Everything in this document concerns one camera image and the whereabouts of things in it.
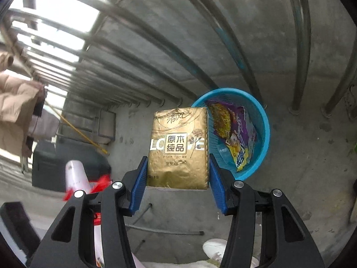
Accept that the hanging beige jacket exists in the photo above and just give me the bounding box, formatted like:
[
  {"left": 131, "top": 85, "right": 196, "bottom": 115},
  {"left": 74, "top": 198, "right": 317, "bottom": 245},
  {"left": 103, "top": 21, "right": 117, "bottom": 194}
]
[{"left": 0, "top": 52, "right": 45, "bottom": 157}]

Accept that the red plastic wrapper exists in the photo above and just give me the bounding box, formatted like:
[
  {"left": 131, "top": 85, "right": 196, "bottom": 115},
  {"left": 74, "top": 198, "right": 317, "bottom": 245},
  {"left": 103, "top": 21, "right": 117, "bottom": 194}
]
[{"left": 63, "top": 174, "right": 112, "bottom": 226}]

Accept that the dark cabinet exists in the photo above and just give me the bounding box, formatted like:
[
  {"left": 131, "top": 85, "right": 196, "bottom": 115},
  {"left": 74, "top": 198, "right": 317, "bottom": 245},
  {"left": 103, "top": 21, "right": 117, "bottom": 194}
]
[{"left": 31, "top": 136, "right": 113, "bottom": 193}]

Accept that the white shoe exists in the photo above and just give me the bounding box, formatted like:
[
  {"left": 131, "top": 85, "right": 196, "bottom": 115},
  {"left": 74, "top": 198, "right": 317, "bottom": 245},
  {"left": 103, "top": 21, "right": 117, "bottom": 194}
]
[{"left": 201, "top": 238, "right": 260, "bottom": 268}]

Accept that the purple snack bag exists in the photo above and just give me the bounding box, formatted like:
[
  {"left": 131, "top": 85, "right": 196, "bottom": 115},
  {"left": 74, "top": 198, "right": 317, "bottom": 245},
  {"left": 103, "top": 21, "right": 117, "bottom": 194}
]
[{"left": 207, "top": 100, "right": 257, "bottom": 172}]

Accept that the metal balcony railing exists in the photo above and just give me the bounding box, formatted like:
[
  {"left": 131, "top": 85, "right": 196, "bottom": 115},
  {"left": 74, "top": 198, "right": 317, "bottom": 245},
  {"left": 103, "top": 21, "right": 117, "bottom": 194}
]
[{"left": 1, "top": 0, "right": 356, "bottom": 116}]

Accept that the yellow broom stick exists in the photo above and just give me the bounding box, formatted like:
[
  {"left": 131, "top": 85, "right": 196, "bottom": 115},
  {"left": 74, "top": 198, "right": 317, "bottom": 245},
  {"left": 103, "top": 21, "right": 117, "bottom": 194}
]
[{"left": 45, "top": 101, "right": 110, "bottom": 155}]

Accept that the blue plastic trash basket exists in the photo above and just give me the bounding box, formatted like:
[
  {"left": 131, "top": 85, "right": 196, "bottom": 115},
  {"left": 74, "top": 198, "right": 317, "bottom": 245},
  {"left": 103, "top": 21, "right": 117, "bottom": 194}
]
[{"left": 192, "top": 88, "right": 270, "bottom": 180}]

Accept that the gold tissue pack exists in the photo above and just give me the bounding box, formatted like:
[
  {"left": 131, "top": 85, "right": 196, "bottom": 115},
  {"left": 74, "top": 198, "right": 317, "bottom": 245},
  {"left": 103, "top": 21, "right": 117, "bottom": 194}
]
[{"left": 146, "top": 107, "right": 209, "bottom": 190}]

